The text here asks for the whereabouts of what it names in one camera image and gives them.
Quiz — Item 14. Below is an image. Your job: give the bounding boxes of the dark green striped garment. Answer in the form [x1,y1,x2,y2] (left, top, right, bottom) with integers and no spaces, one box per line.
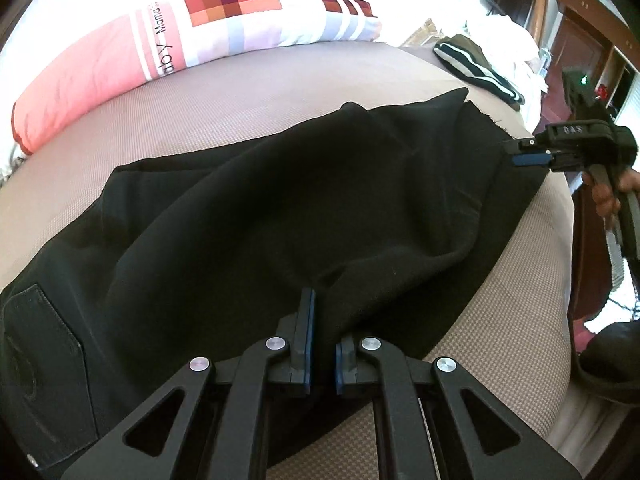
[432,34,526,109]

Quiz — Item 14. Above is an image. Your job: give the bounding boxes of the person's right hand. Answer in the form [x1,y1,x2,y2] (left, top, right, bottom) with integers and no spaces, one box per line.
[590,167,640,231]

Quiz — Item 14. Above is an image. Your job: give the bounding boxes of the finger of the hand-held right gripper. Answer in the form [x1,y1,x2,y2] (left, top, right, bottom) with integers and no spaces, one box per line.
[511,153,553,170]
[502,137,550,155]

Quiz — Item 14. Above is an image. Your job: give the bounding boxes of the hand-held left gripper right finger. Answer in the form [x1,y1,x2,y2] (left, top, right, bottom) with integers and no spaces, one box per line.
[332,335,582,480]

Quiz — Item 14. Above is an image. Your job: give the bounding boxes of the brown woven object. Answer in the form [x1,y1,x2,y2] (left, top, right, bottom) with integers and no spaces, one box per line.
[402,16,442,50]

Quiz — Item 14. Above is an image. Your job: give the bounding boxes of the white crumpled cloth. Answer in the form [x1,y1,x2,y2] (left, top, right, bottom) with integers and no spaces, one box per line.
[462,12,553,126]

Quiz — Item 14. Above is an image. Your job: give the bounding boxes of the person's leg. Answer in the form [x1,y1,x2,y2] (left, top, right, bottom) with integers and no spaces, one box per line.
[572,320,640,403]

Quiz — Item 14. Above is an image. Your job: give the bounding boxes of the pink patchwork pillow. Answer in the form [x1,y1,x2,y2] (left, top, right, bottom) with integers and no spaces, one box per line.
[11,0,385,157]

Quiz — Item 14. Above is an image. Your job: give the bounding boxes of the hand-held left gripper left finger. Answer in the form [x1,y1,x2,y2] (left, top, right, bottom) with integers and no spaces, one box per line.
[60,287,317,480]

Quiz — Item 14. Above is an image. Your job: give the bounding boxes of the brown wooden cabinet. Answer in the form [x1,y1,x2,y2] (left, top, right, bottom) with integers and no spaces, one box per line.
[532,0,640,128]

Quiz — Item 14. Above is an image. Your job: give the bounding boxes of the black pants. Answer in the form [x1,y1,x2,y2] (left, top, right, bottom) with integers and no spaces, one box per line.
[0,87,553,473]

